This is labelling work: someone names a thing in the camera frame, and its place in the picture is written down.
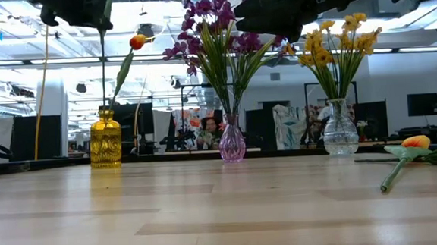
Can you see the clear glass vase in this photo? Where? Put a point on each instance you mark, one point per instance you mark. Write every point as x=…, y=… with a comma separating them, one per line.
x=340, y=134

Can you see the purple artificial flower bunch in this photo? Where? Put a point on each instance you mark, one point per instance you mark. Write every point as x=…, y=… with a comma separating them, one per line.
x=181, y=48
x=204, y=7
x=249, y=41

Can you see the colourful floral banner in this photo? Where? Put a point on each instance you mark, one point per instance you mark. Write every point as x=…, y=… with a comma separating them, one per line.
x=193, y=122

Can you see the yellow glass vase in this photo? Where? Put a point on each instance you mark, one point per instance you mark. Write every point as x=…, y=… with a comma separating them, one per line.
x=106, y=144

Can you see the black monitor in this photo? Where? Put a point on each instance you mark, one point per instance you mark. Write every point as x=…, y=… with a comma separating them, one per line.
x=424, y=104
x=134, y=120

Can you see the person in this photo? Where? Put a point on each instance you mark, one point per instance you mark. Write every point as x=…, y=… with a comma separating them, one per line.
x=211, y=130

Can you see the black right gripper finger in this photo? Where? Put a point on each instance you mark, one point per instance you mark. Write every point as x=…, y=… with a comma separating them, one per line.
x=285, y=26
x=272, y=5

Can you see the orange artificial tulip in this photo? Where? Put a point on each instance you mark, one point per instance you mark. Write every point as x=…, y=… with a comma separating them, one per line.
x=137, y=41
x=103, y=68
x=415, y=142

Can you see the black partition panel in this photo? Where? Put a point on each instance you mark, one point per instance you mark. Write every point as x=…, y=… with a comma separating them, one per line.
x=25, y=138

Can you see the white floral cloth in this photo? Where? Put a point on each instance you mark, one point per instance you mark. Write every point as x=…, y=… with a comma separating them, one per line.
x=289, y=129

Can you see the pink glass vase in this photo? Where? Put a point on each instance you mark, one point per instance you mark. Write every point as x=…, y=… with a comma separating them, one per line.
x=232, y=144

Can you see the small potted flower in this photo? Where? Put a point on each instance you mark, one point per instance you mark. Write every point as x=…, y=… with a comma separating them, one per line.
x=361, y=125

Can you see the black desk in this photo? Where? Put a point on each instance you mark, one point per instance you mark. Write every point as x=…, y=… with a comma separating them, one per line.
x=424, y=130

